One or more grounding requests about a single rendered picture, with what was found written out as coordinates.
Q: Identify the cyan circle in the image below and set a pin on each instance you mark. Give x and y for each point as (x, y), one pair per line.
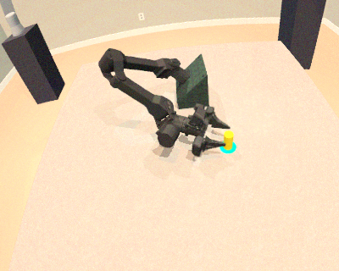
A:
(231, 150)

